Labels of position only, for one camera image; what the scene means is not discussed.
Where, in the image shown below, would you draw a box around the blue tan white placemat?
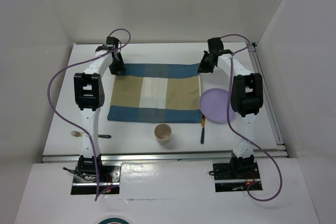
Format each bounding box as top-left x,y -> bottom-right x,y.
107,63 -> 202,124

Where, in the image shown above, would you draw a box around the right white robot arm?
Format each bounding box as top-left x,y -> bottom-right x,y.
197,37 -> 264,179

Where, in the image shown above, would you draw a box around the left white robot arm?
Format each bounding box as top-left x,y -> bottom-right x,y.
74,36 -> 126,182

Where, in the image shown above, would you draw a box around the purple plate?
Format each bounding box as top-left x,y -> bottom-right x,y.
199,88 -> 229,124

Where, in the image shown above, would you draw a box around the beige cup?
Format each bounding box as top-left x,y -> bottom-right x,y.
154,124 -> 172,145

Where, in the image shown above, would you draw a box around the green round sticker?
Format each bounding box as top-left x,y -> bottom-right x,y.
98,217 -> 130,224

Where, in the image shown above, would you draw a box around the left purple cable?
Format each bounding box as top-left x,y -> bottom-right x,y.
47,28 -> 131,201

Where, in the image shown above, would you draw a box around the purple cable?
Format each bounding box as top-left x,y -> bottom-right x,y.
47,28 -> 131,201
219,34 -> 283,202

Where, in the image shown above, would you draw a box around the green handled gold knife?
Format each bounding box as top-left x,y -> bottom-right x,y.
200,114 -> 205,144

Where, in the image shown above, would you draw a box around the green handled gold fork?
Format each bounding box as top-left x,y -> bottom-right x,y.
70,131 -> 111,138

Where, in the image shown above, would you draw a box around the right aluminium rail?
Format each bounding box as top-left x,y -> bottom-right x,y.
248,42 -> 286,151

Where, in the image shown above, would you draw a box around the aluminium rail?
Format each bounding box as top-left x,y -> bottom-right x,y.
41,145 -> 289,163
248,42 -> 286,151

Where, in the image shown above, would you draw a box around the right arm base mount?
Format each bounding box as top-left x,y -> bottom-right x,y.
208,162 -> 263,193

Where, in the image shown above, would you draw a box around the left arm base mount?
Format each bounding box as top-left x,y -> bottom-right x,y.
62,164 -> 121,195

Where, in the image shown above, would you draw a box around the front aluminium rail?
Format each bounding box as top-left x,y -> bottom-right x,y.
41,145 -> 289,163

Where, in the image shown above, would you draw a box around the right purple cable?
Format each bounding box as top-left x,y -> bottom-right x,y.
219,34 -> 283,202

